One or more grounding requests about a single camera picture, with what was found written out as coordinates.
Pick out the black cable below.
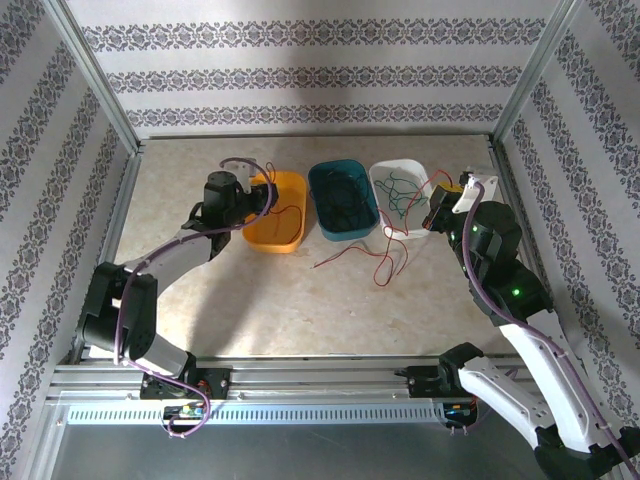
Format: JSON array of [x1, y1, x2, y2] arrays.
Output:
[[315, 187, 375, 229], [317, 169, 364, 216]]

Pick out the orange plastic bin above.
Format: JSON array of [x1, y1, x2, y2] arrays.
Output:
[[242, 170, 308, 255]]

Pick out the white plastic bin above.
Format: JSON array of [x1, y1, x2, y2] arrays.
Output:
[[368, 158, 434, 240]]

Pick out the teal plastic bin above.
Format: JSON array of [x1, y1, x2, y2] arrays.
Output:
[[307, 158, 380, 242]]

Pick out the grey metal panel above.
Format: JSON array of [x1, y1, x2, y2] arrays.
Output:
[[29, 399, 609, 480]]

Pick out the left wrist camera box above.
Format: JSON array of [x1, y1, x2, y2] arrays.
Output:
[[233, 158, 258, 194]]

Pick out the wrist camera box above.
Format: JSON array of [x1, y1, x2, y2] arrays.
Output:
[[233, 158, 258, 194], [451, 166, 500, 215]]

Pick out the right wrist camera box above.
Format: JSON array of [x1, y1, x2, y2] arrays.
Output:
[[451, 166, 500, 215]]

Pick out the aluminium side rail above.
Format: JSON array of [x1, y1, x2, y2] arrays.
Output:
[[69, 142, 146, 364], [485, 135, 571, 361]]

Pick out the thin aluminium cross rail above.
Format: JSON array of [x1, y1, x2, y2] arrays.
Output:
[[138, 131, 494, 142]]

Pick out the aluminium frame post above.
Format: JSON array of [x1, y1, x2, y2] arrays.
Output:
[[492, 0, 591, 146], [47, 0, 146, 156]]

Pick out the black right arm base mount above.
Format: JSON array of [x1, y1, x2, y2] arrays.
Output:
[[407, 367, 499, 399]]

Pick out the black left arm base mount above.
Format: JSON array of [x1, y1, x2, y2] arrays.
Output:
[[139, 367, 234, 400]]

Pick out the wide aluminium frame rail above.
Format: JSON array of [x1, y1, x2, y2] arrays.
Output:
[[47, 357, 594, 401]]

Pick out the white slotted cable duct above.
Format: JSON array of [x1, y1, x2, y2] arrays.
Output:
[[66, 402, 447, 426]]

